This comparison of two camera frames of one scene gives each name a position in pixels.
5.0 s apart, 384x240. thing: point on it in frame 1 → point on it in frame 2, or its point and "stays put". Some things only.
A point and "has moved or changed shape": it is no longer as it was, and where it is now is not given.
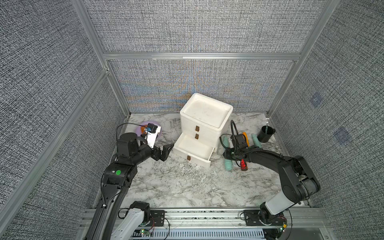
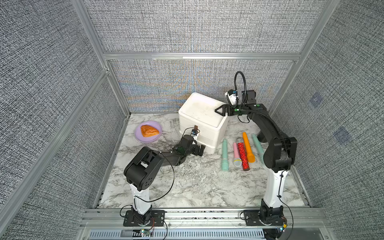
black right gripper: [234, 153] → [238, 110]
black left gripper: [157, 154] → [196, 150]
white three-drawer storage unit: [204, 121] has moved or changed shape
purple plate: [138, 129] stays put
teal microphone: [257, 142] stays put
